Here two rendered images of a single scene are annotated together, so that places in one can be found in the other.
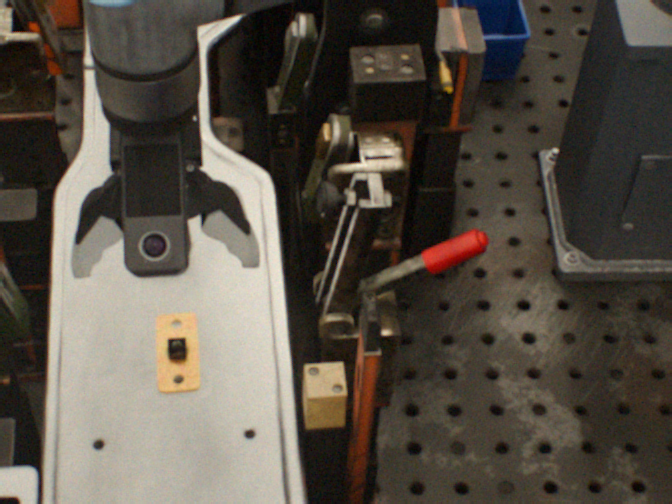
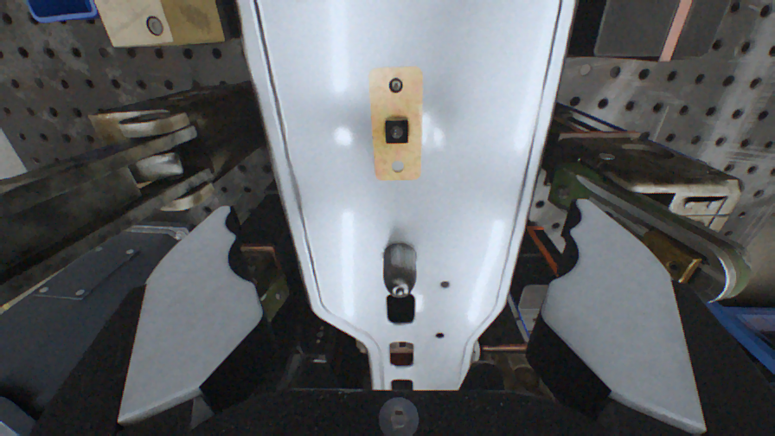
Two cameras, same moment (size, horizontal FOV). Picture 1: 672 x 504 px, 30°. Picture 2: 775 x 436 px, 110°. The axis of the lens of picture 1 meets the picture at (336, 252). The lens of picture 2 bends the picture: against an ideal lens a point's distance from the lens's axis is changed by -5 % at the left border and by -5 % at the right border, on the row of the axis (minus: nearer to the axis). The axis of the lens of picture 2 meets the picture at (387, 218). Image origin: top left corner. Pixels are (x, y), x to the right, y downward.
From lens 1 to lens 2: 0.94 m
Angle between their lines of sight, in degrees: 7
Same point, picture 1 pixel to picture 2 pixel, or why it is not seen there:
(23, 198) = (530, 302)
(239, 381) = (319, 80)
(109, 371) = (480, 104)
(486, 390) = not seen: hidden behind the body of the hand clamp
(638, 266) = (144, 228)
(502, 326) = (216, 196)
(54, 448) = not seen: outside the picture
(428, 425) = not seen: hidden behind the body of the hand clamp
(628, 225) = (128, 252)
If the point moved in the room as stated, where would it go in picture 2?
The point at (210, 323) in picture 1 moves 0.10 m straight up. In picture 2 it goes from (360, 166) to (339, 236)
